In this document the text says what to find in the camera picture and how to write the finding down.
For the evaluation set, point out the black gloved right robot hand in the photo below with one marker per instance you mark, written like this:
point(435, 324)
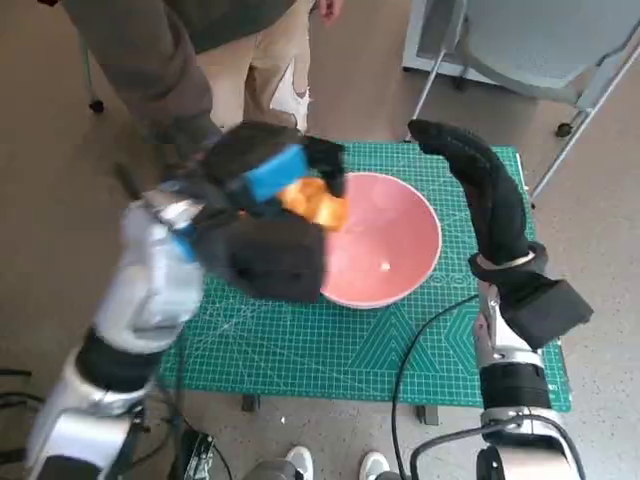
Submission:
point(495, 200)

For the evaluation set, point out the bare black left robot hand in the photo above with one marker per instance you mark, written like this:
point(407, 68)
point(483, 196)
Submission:
point(270, 160)

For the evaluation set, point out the person's left hand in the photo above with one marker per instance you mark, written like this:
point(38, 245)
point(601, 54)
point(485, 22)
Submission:
point(332, 10)

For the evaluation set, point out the rectangular striped toy bread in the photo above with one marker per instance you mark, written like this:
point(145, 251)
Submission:
point(320, 205)

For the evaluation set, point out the pink bowl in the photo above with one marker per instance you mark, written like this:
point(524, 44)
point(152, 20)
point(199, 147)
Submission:
point(390, 240)

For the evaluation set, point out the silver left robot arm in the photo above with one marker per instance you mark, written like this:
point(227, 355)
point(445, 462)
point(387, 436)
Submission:
point(150, 280)

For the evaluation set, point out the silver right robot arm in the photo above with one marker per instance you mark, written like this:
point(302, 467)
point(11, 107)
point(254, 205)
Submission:
point(515, 390)

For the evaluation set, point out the white perforated cabinet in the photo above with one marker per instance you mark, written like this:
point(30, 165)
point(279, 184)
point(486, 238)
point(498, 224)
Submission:
point(425, 30)

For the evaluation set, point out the grey mesh chair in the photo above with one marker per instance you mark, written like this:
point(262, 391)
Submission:
point(525, 40)

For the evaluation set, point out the person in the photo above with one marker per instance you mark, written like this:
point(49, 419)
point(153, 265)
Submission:
point(150, 50)

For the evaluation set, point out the grey chair with castors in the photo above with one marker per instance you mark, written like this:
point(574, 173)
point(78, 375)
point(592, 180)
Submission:
point(96, 105)

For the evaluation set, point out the green cutting mat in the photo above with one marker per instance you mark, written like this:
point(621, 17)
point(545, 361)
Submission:
point(300, 350)

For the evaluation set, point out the white shoe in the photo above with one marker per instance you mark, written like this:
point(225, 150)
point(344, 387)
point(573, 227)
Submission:
point(372, 462)
point(300, 460)

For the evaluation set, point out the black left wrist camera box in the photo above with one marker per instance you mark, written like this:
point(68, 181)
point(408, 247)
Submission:
point(280, 260)

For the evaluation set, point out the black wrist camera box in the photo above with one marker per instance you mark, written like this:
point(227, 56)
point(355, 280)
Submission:
point(545, 310)
point(280, 260)

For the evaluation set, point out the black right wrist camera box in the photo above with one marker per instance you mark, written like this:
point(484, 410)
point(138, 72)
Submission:
point(545, 310)

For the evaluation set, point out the dark table bracket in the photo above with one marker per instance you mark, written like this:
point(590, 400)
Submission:
point(250, 404)
point(428, 414)

